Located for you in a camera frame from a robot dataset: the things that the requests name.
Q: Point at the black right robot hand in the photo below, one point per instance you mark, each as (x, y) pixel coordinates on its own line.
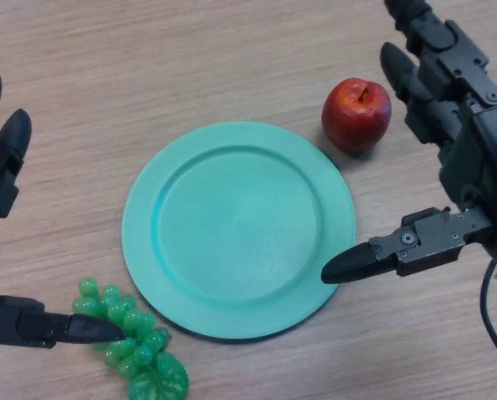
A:
(482, 166)

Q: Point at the red apple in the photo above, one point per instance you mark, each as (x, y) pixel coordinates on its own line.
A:
(354, 118)

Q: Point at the round teal plate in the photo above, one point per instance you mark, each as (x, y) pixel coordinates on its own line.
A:
(238, 233)

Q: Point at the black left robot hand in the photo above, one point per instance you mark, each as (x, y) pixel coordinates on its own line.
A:
(6, 329)

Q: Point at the green plastic grape bunch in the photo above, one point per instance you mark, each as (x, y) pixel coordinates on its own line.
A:
(138, 321)

